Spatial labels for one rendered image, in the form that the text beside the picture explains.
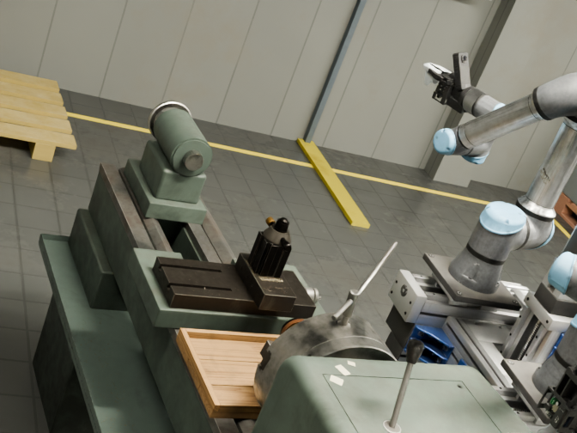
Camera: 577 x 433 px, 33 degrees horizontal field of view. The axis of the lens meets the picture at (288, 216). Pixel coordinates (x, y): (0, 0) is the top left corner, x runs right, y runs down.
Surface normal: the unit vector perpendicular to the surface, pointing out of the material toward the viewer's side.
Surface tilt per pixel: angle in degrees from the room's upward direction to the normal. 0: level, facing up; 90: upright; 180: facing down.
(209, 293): 0
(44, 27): 90
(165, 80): 90
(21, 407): 0
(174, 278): 0
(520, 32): 90
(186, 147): 90
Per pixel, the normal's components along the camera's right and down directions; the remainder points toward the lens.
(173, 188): 0.36, 0.51
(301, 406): -0.87, -0.12
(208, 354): 0.34, -0.85
